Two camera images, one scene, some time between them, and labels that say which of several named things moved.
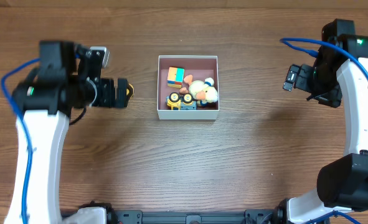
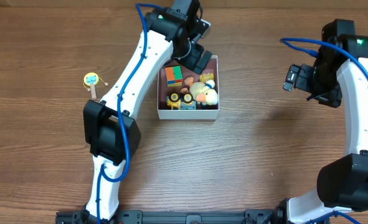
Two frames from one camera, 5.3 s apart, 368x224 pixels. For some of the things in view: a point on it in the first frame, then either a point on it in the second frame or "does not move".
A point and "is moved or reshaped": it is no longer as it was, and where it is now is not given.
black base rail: (269, 216) does not move
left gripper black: (109, 92) → (199, 59)
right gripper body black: (322, 99) does not move
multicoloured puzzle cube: (175, 77) does not move
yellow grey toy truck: (184, 102) does not move
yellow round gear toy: (130, 91) is moved or reshaped
